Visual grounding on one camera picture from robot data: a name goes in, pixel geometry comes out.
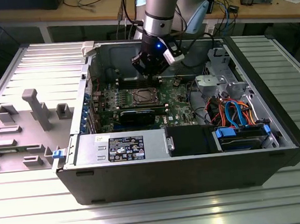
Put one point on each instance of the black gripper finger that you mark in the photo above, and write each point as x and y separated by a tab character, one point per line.
141	63
159	67

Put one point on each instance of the silver CPU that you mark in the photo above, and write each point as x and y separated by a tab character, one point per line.
144	96

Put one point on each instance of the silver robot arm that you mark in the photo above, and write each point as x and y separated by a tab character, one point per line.
159	4

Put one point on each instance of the black RAM slot bank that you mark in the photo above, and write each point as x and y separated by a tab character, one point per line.
132	83

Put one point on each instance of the blue expansion slot clips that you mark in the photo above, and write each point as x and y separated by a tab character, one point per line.
84	114

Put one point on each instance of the coin cell battery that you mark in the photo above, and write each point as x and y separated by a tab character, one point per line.
176	82

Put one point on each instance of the green motherboard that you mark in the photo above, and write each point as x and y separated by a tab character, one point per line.
175	107

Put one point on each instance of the black graphics card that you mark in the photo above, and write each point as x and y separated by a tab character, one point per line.
137	116

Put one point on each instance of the white plastic case latch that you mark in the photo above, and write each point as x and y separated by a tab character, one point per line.
87	48

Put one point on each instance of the white QR code tag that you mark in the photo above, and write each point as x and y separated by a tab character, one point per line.
210	30

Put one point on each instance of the silver drive bay latch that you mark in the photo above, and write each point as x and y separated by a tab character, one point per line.
170	144

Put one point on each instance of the silver drive cage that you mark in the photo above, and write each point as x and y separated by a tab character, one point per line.
237	88

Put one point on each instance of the small white sticker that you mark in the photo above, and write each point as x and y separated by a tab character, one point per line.
98	139

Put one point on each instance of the black power supply label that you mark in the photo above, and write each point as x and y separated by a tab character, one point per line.
127	148

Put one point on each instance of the wooden workbench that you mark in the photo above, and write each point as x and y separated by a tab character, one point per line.
67	16

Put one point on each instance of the small black power adapter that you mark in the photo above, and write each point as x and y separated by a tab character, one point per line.
233	8

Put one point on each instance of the silver power supply unit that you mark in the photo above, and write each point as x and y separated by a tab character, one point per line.
90	150

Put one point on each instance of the hard disk in blue carrier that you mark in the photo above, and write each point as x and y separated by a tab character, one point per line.
240	142

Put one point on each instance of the black PC case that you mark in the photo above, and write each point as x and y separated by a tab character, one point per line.
170	177

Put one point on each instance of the blue case latch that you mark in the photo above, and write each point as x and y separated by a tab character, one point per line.
57	154

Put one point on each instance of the grey parts rack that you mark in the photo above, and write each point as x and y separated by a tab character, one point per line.
25	142

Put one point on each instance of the white camera with black mount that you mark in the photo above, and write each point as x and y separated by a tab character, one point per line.
173	58

